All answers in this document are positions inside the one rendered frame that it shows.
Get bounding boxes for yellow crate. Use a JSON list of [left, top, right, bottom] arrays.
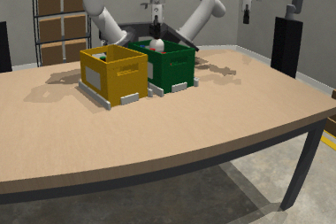
[[80, 44, 148, 107]]

